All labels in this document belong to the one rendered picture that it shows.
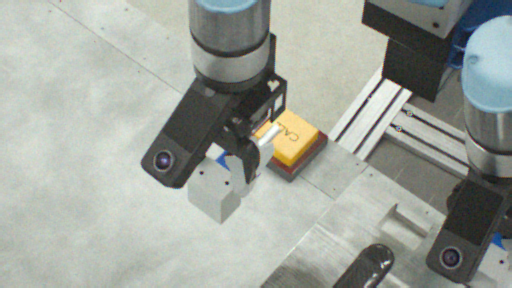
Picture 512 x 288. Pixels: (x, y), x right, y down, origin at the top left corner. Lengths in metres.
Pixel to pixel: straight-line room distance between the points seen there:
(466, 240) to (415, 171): 1.08
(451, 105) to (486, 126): 1.28
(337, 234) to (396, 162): 0.89
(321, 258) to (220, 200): 0.14
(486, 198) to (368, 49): 1.54
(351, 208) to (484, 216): 0.26
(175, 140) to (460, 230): 0.29
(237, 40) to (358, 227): 0.36
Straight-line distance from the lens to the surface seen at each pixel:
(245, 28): 0.92
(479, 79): 0.86
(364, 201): 1.22
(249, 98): 1.05
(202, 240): 1.29
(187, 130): 1.01
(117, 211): 1.32
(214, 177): 1.15
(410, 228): 1.24
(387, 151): 2.09
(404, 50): 1.47
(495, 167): 0.95
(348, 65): 2.47
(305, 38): 2.52
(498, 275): 1.14
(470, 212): 1.00
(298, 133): 1.33
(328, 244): 1.19
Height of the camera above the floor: 1.93
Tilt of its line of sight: 56 degrees down
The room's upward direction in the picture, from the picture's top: 3 degrees clockwise
